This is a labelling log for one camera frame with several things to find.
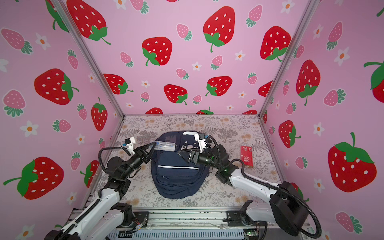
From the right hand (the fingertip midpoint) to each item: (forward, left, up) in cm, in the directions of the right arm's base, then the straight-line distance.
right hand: (179, 152), depth 68 cm
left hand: (+2, +12, +1) cm, 12 cm away
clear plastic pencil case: (+4, +8, -1) cm, 9 cm away
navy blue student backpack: (-3, +5, -22) cm, 23 cm away
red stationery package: (+19, -38, -28) cm, 51 cm away
